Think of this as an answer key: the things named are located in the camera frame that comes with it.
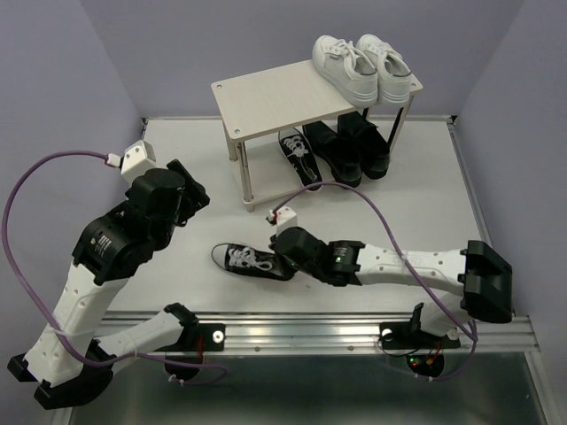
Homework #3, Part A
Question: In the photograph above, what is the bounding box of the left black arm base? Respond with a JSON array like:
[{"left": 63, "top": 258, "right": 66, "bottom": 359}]
[{"left": 162, "top": 324, "right": 226, "bottom": 386}]

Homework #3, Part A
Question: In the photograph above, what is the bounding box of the white sneaker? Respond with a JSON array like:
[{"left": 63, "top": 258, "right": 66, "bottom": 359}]
[
  {"left": 312, "top": 35, "right": 378, "bottom": 108},
  {"left": 356, "top": 35, "right": 412, "bottom": 105}
]

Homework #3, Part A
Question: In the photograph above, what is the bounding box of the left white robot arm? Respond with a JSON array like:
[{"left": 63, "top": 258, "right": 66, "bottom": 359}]
[{"left": 8, "top": 159, "right": 210, "bottom": 410}]

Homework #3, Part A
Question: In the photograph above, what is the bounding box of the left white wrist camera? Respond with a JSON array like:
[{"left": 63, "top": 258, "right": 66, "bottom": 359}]
[{"left": 120, "top": 140, "right": 157, "bottom": 185}]

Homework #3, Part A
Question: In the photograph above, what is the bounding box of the white two-tier shoe shelf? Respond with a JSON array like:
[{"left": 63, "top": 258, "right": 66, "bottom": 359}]
[{"left": 210, "top": 59, "right": 424, "bottom": 213}]

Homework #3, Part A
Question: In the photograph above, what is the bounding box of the aluminium mounting rail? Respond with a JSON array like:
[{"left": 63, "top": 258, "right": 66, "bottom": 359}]
[{"left": 197, "top": 313, "right": 540, "bottom": 357}]

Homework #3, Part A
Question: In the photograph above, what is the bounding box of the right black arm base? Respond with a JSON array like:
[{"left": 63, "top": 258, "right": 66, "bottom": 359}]
[{"left": 378, "top": 322, "right": 461, "bottom": 378}]

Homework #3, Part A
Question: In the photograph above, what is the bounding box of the black loafer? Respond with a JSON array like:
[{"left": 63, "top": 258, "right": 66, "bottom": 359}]
[
  {"left": 302, "top": 121, "right": 362, "bottom": 188},
  {"left": 338, "top": 112, "right": 391, "bottom": 180}
]

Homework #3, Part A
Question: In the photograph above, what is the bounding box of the black canvas sneaker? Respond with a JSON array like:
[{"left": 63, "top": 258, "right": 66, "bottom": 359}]
[
  {"left": 278, "top": 127, "right": 322, "bottom": 186},
  {"left": 211, "top": 243, "right": 296, "bottom": 282}
]

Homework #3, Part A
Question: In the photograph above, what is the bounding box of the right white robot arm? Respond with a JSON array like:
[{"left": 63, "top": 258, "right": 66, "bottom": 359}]
[{"left": 270, "top": 227, "right": 513, "bottom": 345}]

